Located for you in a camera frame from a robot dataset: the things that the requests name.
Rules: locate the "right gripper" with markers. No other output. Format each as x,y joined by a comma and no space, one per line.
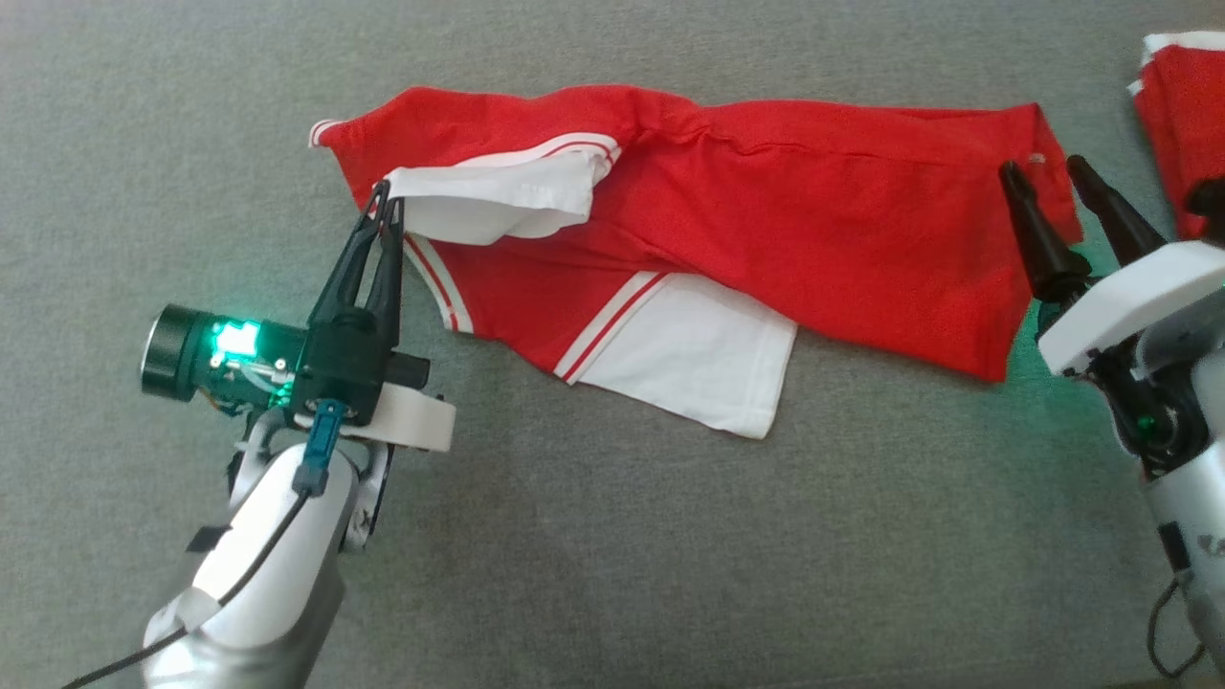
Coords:
1129,301

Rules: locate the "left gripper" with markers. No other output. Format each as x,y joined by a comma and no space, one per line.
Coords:
345,368

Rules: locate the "red white-trimmed garment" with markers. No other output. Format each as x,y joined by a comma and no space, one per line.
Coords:
813,239

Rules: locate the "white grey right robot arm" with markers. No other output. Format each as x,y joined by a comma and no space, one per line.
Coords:
1196,536

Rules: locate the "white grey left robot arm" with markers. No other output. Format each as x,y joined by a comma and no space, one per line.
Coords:
258,574

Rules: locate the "folded red white garment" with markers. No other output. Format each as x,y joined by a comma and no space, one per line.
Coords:
1187,115

